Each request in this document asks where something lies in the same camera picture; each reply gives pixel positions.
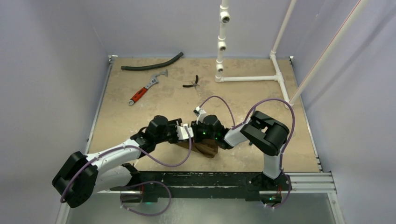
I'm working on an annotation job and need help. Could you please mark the brown cloth napkin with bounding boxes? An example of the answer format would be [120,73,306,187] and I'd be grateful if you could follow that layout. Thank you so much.
[191,139,219,159]

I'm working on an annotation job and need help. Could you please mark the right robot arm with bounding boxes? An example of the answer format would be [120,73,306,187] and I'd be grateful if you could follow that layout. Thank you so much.
[191,111,293,190]

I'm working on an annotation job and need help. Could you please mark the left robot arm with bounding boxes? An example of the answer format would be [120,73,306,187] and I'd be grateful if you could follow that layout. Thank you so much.
[52,115,195,208]

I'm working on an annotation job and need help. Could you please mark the black pliers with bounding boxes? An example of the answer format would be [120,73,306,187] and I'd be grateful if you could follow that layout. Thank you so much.
[182,75,200,89]

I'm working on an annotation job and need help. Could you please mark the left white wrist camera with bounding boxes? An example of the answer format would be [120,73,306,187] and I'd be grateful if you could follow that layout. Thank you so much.
[176,123,194,140]

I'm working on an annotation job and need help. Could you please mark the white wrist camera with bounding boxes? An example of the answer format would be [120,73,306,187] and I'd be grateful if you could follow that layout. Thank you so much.
[176,123,194,140]
[193,106,207,123]

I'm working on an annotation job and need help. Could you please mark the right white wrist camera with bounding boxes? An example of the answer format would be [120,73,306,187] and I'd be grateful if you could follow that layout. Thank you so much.
[193,106,207,123]

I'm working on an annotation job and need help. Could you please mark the red handled adjustable wrench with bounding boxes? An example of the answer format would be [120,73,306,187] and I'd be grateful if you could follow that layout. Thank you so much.
[128,70,168,106]

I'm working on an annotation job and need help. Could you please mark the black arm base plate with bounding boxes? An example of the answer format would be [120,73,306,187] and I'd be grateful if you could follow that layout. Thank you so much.
[112,171,292,203]

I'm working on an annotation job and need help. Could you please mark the black rubber hose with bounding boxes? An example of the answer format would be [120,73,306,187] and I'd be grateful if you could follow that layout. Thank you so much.
[120,52,184,72]

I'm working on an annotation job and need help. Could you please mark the white PVC pipe frame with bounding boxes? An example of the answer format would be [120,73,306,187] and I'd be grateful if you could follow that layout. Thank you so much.
[214,0,370,109]

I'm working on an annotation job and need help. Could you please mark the aluminium frame rail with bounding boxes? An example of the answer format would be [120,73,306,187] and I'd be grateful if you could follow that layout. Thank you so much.
[57,57,336,224]

